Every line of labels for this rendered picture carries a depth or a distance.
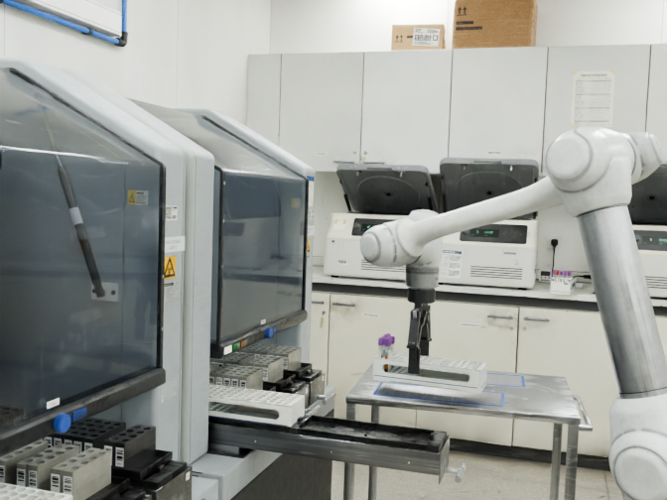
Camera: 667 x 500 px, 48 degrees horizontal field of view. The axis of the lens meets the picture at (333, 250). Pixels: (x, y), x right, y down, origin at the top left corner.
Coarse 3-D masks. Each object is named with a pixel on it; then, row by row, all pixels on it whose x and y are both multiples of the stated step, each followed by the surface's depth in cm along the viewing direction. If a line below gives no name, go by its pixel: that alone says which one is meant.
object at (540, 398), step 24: (360, 384) 211; (384, 384) 212; (408, 384) 212; (504, 384) 216; (528, 384) 217; (552, 384) 218; (408, 408) 194; (432, 408) 193; (456, 408) 192; (480, 408) 191; (504, 408) 191; (528, 408) 192; (552, 408) 193; (576, 408) 194; (576, 432) 186; (552, 456) 229; (576, 456) 186; (552, 480) 229
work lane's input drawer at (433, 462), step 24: (216, 432) 175; (240, 432) 173; (264, 432) 171; (288, 432) 171; (312, 432) 169; (336, 432) 173; (360, 432) 173; (384, 432) 174; (408, 432) 173; (432, 432) 172; (312, 456) 168; (336, 456) 166; (360, 456) 165; (384, 456) 163; (408, 456) 161; (432, 456) 160; (456, 480) 160
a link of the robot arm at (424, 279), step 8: (408, 272) 200; (416, 272) 198; (424, 272) 197; (432, 272) 198; (408, 280) 200; (416, 280) 198; (424, 280) 197; (432, 280) 198; (416, 288) 199; (424, 288) 198; (432, 288) 200
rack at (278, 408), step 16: (208, 400) 177; (224, 400) 176; (240, 400) 174; (256, 400) 176; (272, 400) 176; (288, 400) 175; (304, 400) 179; (224, 416) 176; (240, 416) 175; (256, 416) 181; (272, 416) 182; (288, 416) 171
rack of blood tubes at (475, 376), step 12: (384, 360) 201; (396, 360) 200; (420, 360) 202; (432, 360) 203; (444, 360) 203; (456, 360) 203; (372, 372) 203; (384, 372) 202; (396, 372) 202; (420, 372) 205; (432, 372) 207; (444, 372) 206; (468, 372) 194; (480, 372) 193; (420, 384) 198; (432, 384) 197; (444, 384) 196; (456, 384) 195; (468, 384) 194; (480, 384) 193
